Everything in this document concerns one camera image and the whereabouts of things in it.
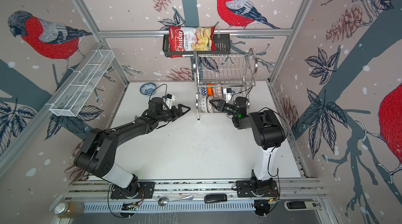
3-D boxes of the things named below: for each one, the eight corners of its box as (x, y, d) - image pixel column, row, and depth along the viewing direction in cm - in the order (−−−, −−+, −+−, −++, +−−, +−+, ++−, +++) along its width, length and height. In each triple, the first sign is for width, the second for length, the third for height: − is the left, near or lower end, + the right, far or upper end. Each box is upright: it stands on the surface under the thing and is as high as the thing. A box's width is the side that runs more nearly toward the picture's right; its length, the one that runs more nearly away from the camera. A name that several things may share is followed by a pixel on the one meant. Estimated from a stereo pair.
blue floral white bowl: (139, 93, 117) (136, 88, 113) (150, 85, 123) (148, 80, 119) (147, 99, 114) (145, 94, 110) (158, 90, 119) (156, 85, 115)
